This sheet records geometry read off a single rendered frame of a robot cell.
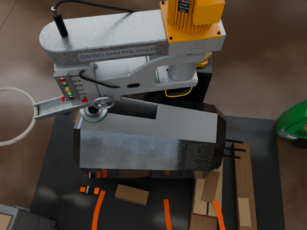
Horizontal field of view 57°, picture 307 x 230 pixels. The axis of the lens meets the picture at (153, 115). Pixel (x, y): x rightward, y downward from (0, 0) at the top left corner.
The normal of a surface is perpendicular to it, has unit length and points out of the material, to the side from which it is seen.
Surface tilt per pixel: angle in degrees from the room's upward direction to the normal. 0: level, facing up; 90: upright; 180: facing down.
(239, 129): 0
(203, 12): 90
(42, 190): 0
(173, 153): 45
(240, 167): 0
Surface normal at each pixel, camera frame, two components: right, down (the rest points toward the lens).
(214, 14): 0.15, 0.89
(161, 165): -0.07, 0.32
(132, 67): -0.62, -0.25
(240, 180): 0.01, -0.44
